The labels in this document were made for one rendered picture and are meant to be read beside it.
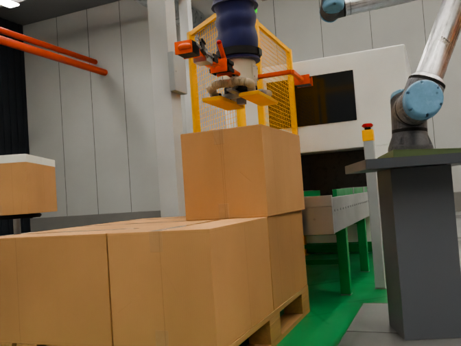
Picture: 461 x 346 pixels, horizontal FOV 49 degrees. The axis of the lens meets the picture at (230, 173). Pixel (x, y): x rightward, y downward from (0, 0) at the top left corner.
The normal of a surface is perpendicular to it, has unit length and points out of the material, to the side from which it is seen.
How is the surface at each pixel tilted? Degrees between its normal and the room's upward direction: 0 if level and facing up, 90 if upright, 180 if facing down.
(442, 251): 90
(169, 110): 90
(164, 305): 90
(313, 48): 90
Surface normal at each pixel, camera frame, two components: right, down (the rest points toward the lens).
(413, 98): -0.14, 0.00
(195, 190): -0.40, -0.01
